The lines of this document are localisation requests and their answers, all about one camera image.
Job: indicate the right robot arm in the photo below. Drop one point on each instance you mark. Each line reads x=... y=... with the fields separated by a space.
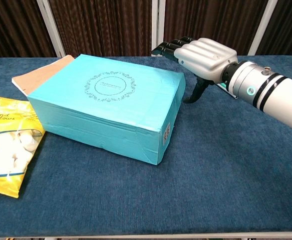
x=268 y=92

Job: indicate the yellow marshmallow bag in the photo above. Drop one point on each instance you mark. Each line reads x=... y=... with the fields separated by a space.
x=6 y=150

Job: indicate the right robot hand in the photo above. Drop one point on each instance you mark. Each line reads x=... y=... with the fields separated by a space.
x=205 y=57

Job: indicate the turquoise cardboard shoe box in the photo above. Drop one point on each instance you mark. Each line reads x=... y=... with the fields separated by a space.
x=105 y=105

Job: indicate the dark pleated partition panel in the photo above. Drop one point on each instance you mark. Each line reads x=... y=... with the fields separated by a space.
x=11 y=25
x=290 y=25
x=98 y=25
x=205 y=17

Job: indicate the blue table cloth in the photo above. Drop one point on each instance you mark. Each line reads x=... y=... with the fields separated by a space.
x=160 y=195

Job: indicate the brown spiral notebook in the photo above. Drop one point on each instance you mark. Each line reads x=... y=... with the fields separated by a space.
x=41 y=75

